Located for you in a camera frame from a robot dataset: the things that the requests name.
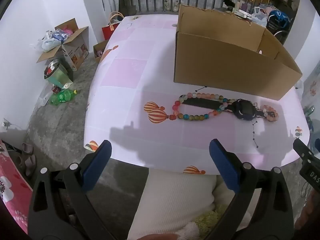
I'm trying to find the white knit clothing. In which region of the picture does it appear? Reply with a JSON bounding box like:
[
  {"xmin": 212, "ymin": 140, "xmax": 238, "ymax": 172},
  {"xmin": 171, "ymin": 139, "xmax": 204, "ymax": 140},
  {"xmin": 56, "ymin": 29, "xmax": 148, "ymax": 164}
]
[{"xmin": 127, "ymin": 169, "xmax": 250, "ymax": 240}]

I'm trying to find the red gift bag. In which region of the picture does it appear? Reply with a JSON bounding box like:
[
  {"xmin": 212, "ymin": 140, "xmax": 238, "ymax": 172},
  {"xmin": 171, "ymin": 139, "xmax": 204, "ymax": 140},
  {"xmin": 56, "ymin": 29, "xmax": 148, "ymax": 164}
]
[{"xmin": 102, "ymin": 12, "xmax": 125, "ymax": 40}]

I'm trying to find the brown cardboard box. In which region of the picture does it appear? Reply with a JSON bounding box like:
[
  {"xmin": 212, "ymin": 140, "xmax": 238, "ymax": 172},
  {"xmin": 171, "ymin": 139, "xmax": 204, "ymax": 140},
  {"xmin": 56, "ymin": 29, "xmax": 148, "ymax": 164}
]
[{"xmin": 173, "ymin": 4, "xmax": 303, "ymax": 101}]

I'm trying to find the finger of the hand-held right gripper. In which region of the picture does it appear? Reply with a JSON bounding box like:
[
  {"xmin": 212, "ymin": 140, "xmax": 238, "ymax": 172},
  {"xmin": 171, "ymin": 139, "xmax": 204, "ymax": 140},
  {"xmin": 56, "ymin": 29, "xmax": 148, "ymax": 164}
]
[{"xmin": 293, "ymin": 138, "xmax": 313, "ymax": 159}]

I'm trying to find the grey slipper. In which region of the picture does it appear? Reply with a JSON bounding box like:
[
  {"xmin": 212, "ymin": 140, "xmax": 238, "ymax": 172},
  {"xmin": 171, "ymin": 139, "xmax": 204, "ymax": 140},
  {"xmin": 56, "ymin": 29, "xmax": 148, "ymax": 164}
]
[
  {"xmin": 17, "ymin": 155, "xmax": 37, "ymax": 178},
  {"xmin": 21, "ymin": 142, "xmax": 34, "ymax": 154}
]

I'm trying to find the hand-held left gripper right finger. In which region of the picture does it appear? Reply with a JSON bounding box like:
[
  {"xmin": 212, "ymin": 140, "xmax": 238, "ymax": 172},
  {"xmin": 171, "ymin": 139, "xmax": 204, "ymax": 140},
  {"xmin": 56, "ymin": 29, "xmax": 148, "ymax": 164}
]
[{"xmin": 205, "ymin": 139, "xmax": 295, "ymax": 240}]

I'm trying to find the green fluffy cloth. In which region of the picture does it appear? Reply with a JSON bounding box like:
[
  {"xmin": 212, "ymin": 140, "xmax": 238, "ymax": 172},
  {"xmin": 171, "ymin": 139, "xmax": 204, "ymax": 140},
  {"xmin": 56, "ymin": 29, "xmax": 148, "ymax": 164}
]
[{"xmin": 194, "ymin": 205, "xmax": 240, "ymax": 230}]

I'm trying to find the person's right hand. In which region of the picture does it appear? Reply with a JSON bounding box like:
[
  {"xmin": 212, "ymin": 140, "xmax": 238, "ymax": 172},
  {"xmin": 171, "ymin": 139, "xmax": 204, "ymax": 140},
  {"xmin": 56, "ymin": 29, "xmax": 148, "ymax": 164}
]
[{"xmin": 299, "ymin": 189, "xmax": 320, "ymax": 230}]

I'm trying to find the pink floral blanket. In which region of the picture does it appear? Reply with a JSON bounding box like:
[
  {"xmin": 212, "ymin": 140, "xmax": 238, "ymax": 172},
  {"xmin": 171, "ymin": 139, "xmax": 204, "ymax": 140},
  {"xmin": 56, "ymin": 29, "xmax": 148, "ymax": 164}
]
[{"xmin": 0, "ymin": 140, "xmax": 33, "ymax": 233}]

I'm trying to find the green plastic bottle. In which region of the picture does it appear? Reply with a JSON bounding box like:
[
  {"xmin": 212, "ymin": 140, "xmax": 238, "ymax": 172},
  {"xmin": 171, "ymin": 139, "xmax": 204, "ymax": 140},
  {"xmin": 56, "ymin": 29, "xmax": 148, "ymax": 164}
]
[{"xmin": 50, "ymin": 89, "xmax": 78, "ymax": 105}]

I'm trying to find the multicolour bead necklace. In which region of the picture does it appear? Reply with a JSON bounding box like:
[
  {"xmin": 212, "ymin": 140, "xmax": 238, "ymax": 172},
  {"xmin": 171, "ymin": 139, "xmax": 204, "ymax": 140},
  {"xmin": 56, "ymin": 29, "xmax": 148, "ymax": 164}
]
[{"xmin": 171, "ymin": 92, "xmax": 228, "ymax": 122}]

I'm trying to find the printed open cardboard box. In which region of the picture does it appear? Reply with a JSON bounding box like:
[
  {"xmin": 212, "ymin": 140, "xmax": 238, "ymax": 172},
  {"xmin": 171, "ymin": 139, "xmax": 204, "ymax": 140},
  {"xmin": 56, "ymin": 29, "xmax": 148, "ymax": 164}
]
[{"xmin": 37, "ymin": 18, "xmax": 90, "ymax": 71}]

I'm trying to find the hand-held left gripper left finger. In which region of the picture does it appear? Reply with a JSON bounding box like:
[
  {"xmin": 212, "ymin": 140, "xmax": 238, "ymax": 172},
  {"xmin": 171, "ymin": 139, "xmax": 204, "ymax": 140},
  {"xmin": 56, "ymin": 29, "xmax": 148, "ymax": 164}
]
[{"xmin": 27, "ymin": 140, "xmax": 118, "ymax": 240}]

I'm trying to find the person's left hand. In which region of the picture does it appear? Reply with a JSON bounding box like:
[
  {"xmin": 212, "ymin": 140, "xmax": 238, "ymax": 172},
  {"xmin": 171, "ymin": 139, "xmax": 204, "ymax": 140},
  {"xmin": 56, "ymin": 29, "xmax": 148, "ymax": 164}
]
[{"xmin": 139, "ymin": 234, "xmax": 178, "ymax": 240}]

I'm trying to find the pink checked tablecloth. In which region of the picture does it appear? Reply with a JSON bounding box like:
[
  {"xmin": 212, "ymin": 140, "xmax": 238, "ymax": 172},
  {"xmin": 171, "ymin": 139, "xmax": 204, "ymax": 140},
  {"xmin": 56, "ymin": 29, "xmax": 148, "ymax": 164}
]
[{"xmin": 84, "ymin": 15, "xmax": 310, "ymax": 175}]

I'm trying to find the pink bead bracelet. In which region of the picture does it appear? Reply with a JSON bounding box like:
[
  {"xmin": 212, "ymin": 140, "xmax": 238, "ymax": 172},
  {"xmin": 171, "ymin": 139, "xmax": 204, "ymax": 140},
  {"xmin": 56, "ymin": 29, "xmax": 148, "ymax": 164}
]
[{"xmin": 260, "ymin": 104, "xmax": 280, "ymax": 122}]

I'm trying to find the wheelchair with blue bag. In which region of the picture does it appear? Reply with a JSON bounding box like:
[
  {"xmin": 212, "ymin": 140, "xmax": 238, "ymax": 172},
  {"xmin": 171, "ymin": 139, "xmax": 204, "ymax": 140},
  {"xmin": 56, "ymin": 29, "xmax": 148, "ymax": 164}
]
[{"xmin": 266, "ymin": 9, "xmax": 290, "ymax": 43}]

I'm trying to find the green metal bucket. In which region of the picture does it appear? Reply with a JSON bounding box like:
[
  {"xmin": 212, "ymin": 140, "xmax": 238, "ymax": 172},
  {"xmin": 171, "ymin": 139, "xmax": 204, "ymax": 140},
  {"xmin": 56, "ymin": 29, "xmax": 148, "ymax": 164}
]
[{"xmin": 44, "ymin": 58, "xmax": 73, "ymax": 90}]

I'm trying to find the small open cardboard box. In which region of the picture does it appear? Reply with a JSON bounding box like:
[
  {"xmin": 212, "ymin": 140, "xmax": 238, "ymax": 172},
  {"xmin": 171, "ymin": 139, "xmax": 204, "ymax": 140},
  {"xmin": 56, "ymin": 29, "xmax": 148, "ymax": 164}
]
[{"xmin": 93, "ymin": 40, "xmax": 109, "ymax": 63}]

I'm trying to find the black smartwatch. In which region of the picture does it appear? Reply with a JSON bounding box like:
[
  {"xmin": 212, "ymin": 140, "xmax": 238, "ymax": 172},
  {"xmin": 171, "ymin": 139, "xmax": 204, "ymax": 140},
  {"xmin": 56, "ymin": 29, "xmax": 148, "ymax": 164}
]
[{"xmin": 180, "ymin": 98, "xmax": 269, "ymax": 122}]

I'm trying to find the black star chain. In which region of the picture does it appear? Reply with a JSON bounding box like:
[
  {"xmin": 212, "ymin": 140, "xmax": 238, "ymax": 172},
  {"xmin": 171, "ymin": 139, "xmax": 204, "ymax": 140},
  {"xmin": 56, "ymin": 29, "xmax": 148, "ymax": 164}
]
[{"xmin": 251, "ymin": 120, "xmax": 260, "ymax": 148}]

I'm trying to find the white plastic bag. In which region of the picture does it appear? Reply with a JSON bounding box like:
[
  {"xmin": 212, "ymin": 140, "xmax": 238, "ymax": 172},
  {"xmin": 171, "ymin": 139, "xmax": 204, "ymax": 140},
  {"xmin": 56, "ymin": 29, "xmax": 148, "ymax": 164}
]
[
  {"xmin": 30, "ymin": 31, "xmax": 63, "ymax": 53},
  {"xmin": 251, "ymin": 6, "xmax": 269, "ymax": 27}
]

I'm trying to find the pair of white shoes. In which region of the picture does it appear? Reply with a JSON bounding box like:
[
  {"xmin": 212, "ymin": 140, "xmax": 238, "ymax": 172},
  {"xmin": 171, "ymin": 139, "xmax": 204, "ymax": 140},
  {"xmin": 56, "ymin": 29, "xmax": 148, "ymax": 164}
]
[{"xmin": 163, "ymin": 0, "xmax": 180, "ymax": 12}]

